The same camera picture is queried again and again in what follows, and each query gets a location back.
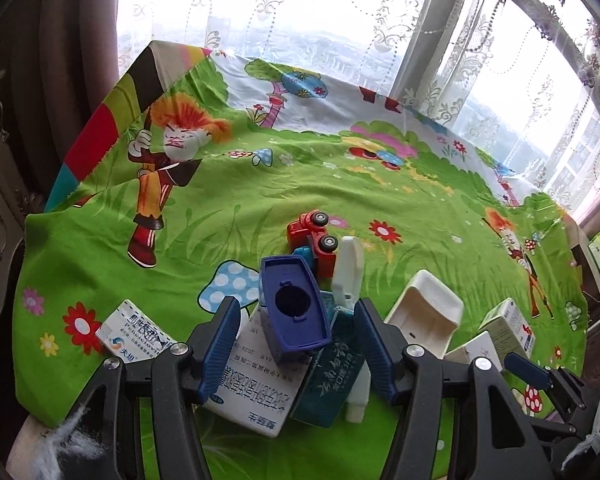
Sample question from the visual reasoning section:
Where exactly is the white moulded tray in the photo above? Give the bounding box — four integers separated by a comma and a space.
384, 269, 465, 361

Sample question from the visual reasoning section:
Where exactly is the green white medicine box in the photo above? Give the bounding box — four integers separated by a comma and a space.
477, 297, 537, 361

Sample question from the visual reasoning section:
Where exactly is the red toy truck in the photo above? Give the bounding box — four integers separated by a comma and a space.
286, 209, 341, 281

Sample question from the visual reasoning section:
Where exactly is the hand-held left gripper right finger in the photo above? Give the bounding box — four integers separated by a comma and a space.
354, 298, 531, 480

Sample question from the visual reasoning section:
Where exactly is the white plastic bottle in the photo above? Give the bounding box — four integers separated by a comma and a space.
330, 236, 373, 423

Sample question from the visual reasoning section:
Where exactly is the large white medicine box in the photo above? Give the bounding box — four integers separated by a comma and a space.
202, 305, 311, 441

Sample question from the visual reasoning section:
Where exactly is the white lace curtain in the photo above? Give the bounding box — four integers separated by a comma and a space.
115, 0, 600, 211

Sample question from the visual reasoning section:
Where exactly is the teal carton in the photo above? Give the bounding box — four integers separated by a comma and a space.
289, 292, 366, 428

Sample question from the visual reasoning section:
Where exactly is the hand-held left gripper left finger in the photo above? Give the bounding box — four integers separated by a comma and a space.
69, 296, 242, 480

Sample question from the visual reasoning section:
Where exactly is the white carton with grey logo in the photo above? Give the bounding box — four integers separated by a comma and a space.
445, 331, 503, 368

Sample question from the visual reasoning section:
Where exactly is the window frame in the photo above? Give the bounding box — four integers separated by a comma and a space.
390, 0, 600, 111

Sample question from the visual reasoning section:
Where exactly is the white side table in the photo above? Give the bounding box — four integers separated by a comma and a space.
565, 212, 600, 306

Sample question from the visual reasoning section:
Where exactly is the small white blue medicine box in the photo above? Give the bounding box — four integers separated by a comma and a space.
95, 299, 176, 363

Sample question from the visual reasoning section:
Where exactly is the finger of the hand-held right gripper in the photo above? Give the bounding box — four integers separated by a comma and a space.
504, 352, 551, 391

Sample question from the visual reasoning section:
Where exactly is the green cartoon printed blanket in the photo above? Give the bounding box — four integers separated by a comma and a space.
12, 40, 588, 480

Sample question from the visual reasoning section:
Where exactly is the brown curtain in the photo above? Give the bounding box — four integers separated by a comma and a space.
0, 0, 146, 201

